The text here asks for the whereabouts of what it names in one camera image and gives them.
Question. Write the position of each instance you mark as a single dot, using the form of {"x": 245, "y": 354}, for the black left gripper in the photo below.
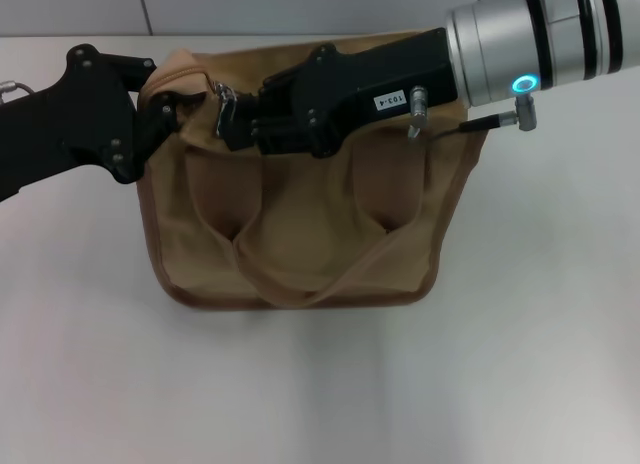
{"x": 65, "y": 124}

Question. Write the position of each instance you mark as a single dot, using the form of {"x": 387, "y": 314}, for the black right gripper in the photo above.
{"x": 350, "y": 94}

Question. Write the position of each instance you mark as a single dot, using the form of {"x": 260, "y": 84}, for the silver metal zipper slider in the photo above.
{"x": 224, "y": 116}

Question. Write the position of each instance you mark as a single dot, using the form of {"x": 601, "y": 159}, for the khaki canvas food bag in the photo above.
{"x": 310, "y": 234}

